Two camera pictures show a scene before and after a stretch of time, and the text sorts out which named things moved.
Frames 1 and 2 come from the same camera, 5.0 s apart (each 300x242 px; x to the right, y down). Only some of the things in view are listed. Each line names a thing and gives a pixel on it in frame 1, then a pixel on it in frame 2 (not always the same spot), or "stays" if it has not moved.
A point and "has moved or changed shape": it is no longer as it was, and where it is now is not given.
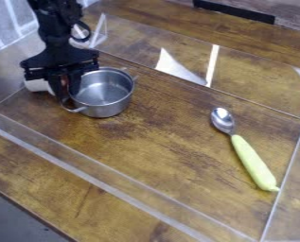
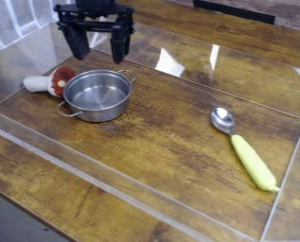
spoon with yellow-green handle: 222,120 stays
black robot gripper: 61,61 → 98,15
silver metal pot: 103,93 has moved or changed shape
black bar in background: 247,14 stays
